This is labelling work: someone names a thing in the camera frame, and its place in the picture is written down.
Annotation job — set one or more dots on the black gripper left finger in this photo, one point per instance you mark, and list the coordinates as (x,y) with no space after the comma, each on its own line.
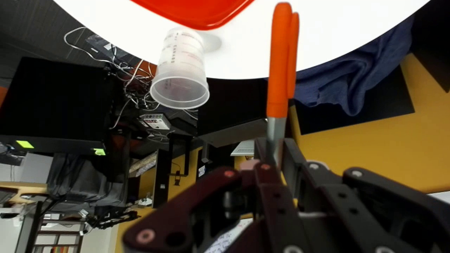
(197,205)

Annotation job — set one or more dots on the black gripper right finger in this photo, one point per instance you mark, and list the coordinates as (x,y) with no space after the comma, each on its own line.
(356,211)

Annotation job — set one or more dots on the orange grey pen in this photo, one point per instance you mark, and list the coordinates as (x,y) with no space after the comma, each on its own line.
(279,61)

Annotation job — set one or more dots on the clear plastic measuring cup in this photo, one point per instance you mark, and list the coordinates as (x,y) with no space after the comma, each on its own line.
(180,65)

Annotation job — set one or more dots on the black flat panel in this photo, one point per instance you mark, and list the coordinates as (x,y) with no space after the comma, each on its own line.
(384,107)

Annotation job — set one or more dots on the dark blue cloth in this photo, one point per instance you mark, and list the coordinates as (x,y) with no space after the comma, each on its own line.
(338,84)

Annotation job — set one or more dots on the black monitor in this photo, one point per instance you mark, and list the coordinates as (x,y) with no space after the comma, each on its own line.
(51,103)

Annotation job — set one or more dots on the red square plate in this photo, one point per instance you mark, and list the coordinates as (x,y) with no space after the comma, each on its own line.
(197,11)

